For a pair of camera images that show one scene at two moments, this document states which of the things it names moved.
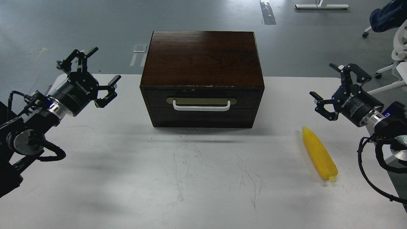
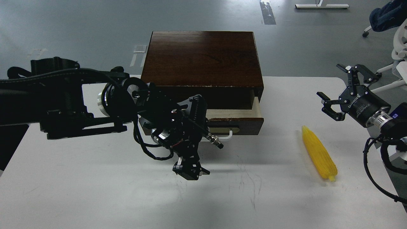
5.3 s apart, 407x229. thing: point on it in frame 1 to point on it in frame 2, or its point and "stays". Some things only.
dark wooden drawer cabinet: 202,79 stays
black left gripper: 80,88 to 184,127
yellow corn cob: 319,156 stays
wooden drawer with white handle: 202,98 to 225,122
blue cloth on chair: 392,16 stays
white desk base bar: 321,6 stays
